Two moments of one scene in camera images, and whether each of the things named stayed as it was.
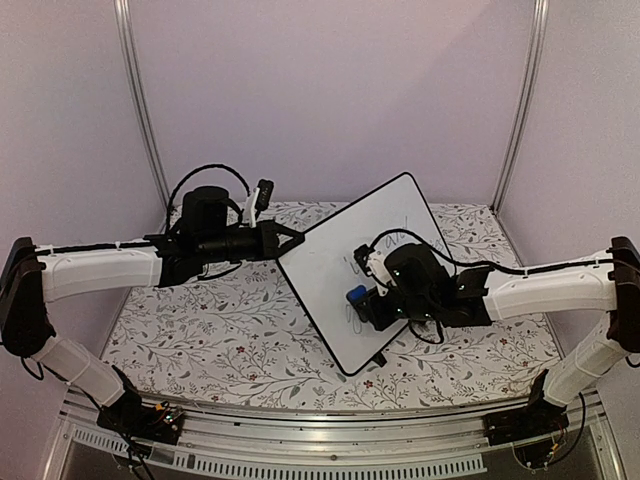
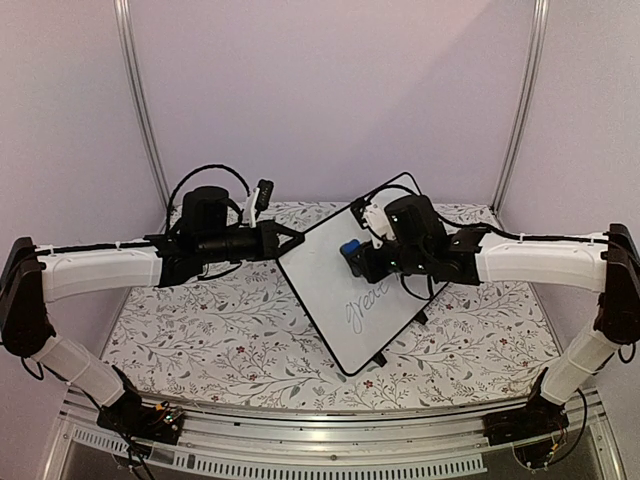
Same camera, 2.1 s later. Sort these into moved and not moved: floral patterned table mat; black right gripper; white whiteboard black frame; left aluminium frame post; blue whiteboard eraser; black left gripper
Moved: blue whiteboard eraser; black right gripper
Not moved: left aluminium frame post; black left gripper; floral patterned table mat; white whiteboard black frame
